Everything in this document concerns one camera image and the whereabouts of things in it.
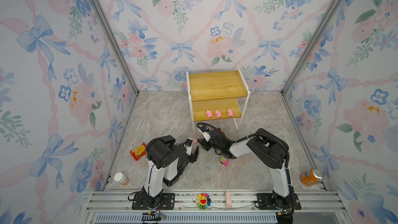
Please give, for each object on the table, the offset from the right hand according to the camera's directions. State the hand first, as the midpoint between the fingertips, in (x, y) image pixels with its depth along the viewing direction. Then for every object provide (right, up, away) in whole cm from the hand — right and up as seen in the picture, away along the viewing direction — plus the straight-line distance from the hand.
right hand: (199, 136), depth 96 cm
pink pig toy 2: (+10, +15, -11) cm, 21 cm away
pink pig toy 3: (+5, +15, -11) cm, 19 cm away
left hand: (-4, -4, -5) cm, 7 cm away
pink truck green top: (+13, -11, -13) cm, 21 cm away
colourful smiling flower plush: (+2, -26, -23) cm, 35 cm away
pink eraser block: (+14, -25, -23) cm, 37 cm away
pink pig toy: (+17, +15, -11) cm, 25 cm away
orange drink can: (+52, -14, -25) cm, 60 cm away
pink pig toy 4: (-3, -2, -5) cm, 6 cm away
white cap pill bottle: (-37, -16, -22) cm, 46 cm away
